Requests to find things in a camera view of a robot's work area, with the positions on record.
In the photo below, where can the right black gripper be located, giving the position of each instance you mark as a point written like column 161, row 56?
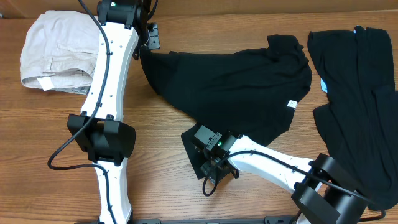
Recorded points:
column 216, row 173

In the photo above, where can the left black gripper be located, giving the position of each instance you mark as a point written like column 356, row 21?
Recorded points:
column 152, row 36

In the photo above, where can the black t-shirt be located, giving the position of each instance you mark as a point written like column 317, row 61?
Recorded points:
column 253, row 92

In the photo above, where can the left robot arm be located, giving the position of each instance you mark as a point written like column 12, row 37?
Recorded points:
column 99, row 130

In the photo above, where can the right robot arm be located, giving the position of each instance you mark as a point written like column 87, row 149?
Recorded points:
column 321, row 189

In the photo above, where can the black clothes pile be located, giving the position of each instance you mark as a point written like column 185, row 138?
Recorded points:
column 359, row 122

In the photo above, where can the folded beige shorts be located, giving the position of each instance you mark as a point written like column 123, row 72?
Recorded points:
column 60, row 52

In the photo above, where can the light blue item under pile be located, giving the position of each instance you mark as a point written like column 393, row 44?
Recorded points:
column 323, row 86

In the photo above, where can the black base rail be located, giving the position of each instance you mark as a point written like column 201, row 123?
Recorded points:
column 285, row 219

